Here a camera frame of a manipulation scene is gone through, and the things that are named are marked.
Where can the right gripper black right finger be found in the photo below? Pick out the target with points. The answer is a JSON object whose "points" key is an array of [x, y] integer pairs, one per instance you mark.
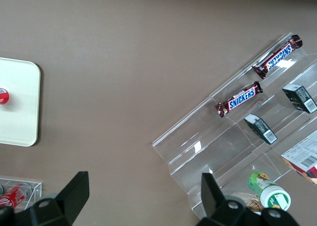
{"points": [[210, 193]]}

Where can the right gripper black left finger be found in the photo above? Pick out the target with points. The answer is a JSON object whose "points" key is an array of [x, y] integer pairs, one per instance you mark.
{"points": [[74, 191]]}

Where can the wicker basket holding foil trays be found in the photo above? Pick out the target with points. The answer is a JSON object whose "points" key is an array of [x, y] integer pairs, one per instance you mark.
{"points": [[253, 205]]}

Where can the cream plastic tray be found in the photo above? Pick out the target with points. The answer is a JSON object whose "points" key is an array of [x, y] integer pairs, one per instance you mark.
{"points": [[19, 117]]}

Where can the clear acrylic bottle rack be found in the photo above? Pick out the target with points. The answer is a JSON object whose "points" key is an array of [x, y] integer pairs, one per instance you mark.
{"points": [[36, 188]]}

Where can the clear acrylic stepped display stand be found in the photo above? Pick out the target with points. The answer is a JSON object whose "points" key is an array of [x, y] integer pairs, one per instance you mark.
{"points": [[210, 141]]}

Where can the green bottle with white cap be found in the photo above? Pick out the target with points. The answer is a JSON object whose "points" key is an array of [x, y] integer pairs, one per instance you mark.
{"points": [[267, 188]]}

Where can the red soda can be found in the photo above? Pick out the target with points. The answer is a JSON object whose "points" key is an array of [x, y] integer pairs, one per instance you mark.
{"points": [[12, 198]]}

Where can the small dark green carton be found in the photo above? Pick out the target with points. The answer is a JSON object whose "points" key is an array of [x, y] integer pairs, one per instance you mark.
{"points": [[299, 98], [260, 128]]}

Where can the Snickers chocolate bar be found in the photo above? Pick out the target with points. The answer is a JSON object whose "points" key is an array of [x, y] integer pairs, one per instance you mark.
{"points": [[239, 99], [278, 56]]}

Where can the printed snack box with barcode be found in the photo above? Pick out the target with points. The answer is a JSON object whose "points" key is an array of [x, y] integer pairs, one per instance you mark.
{"points": [[302, 156]]}

